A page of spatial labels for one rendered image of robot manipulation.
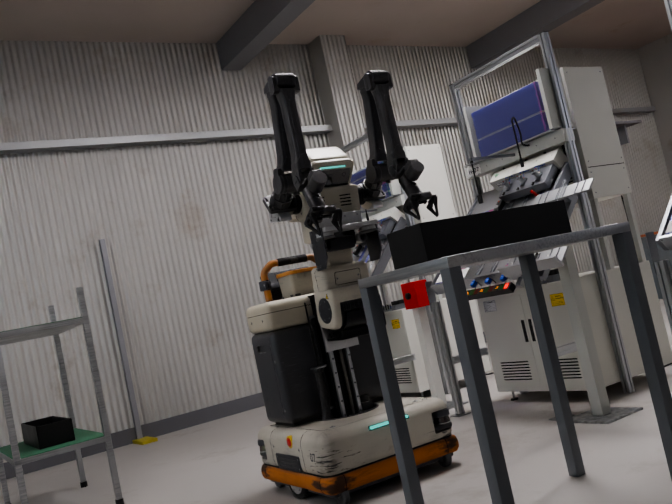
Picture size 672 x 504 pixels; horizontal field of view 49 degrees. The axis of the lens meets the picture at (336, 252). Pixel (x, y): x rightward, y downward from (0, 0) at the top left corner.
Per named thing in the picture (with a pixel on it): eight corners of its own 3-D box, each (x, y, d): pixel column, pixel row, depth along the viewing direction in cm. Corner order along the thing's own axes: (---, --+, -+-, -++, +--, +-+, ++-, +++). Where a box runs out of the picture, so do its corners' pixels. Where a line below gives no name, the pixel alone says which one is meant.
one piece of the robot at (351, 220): (311, 273, 295) (299, 220, 296) (368, 262, 308) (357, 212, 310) (329, 267, 281) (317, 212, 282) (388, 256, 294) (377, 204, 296)
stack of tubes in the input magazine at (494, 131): (547, 130, 380) (535, 81, 382) (481, 158, 424) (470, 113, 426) (563, 129, 386) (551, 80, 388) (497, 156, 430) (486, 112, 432)
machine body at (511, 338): (597, 403, 360) (568, 279, 364) (499, 402, 419) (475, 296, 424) (677, 372, 394) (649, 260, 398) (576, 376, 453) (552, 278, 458)
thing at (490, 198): (550, 217, 368) (543, 211, 367) (465, 241, 424) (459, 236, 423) (571, 169, 382) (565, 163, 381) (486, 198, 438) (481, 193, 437)
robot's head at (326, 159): (289, 180, 306) (294, 147, 298) (332, 175, 317) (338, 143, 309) (305, 196, 296) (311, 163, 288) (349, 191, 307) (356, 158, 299)
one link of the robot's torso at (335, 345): (320, 353, 311) (308, 295, 312) (375, 339, 325) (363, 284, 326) (351, 349, 287) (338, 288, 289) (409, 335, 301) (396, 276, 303)
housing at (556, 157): (570, 176, 381) (553, 159, 377) (505, 198, 423) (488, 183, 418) (575, 165, 384) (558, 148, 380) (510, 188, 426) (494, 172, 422)
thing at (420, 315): (437, 413, 427) (408, 282, 433) (413, 412, 448) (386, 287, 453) (468, 402, 440) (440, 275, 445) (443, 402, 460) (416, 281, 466)
